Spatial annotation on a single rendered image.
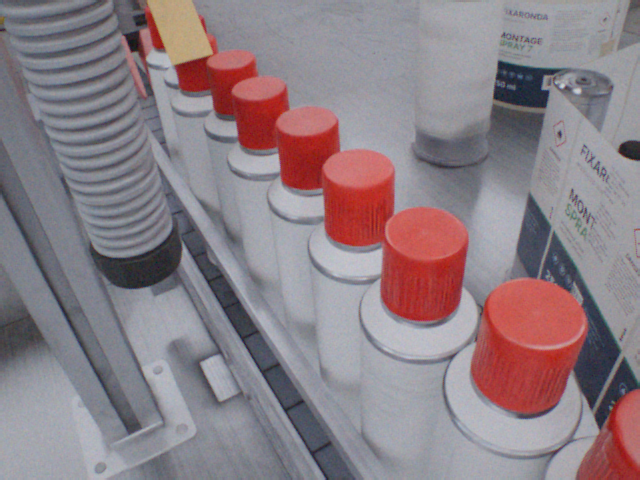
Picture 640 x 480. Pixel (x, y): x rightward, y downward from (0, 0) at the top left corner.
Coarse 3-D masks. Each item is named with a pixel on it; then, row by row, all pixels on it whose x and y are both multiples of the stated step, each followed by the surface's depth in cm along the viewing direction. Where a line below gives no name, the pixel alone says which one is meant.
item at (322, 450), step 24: (168, 192) 60; (192, 240) 53; (216, 288) 48; (240, 312) 46; (240, 336) 47; (264, 360) 42; (288, 384) 40; (288, 408) 39; (312, 432) 37; (312, 456) 39; (336, 456) 35
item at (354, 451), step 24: (168, 168) 48; (192, 216) 43; (216, 240) 40; (240, 264) 38; (240, 288) 36; (264, 312) 35; (264, 336) 34; (288, 336) 33; (288, 360) 32; (312, 384) 30; (312, 408) 30; (336, 408) 29; (336, 432) 28; (360, 456) 27
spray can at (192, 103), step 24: (216, 48) 39; (192, 72) 38; (192, 96) 40; (192, 120) 40; (192, 144) 41; (192, 168) 43; (192, 192) 45; (216, 192) 44; (216, 216) 45; (216, 264) 50
